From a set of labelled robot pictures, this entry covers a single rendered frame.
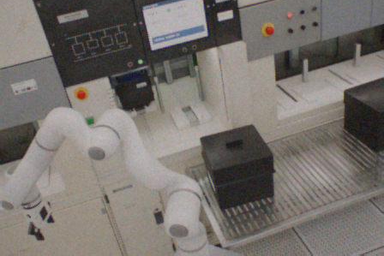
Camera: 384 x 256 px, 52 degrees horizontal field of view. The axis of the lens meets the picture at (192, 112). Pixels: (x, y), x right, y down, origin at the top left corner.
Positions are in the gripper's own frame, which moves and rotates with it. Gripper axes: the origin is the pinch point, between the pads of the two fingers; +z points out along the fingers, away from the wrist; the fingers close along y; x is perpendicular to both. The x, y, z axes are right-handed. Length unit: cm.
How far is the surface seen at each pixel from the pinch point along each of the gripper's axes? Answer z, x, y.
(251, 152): 0, -83, 44
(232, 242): 25, -73, 14
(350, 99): 3, -134, 91
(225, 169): 1, -71, 34
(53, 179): 16, 26, 50
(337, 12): -40, -130, 107
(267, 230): 25, -88, 21
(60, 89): -39, 0, 47
